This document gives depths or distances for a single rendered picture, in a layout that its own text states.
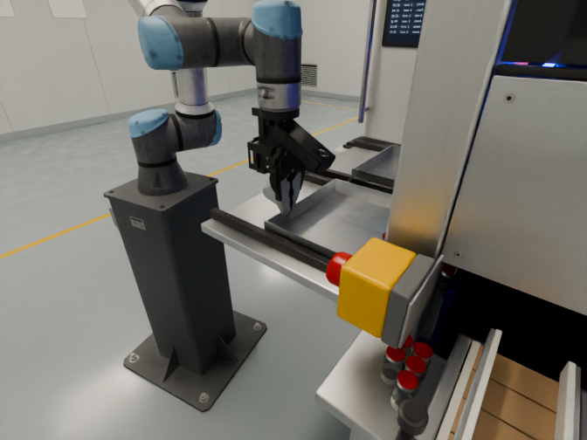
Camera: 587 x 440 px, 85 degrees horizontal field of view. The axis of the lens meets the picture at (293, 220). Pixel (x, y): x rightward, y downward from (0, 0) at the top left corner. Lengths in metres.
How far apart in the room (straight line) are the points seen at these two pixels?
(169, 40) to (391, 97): 1.04
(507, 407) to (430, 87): 0.30
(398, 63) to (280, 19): 0.95
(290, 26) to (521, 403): 0.53
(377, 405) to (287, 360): 1.12
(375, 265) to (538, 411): 0.20
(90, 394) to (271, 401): 0.71
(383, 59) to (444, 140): 1.15
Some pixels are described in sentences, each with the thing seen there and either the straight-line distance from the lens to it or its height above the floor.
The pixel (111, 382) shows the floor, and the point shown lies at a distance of 1.64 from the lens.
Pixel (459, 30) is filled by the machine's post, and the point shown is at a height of 1.23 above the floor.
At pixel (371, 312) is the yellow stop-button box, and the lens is 0.34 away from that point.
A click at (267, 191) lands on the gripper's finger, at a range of 0.64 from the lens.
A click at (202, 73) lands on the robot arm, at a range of 1.03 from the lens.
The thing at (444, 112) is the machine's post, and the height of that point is 1.17.
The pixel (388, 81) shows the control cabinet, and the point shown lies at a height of 1.05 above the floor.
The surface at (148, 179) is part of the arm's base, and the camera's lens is 1.07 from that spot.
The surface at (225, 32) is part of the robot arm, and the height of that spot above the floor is 1.23.
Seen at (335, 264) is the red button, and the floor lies 1.01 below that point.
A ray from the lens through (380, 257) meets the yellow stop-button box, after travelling 0.35.
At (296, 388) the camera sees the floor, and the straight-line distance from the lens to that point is 1.45.
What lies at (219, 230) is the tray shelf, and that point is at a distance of 0.67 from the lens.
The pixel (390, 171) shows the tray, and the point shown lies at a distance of 0.97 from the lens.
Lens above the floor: 1.24
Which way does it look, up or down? 31 degrees down
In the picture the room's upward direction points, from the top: straight up
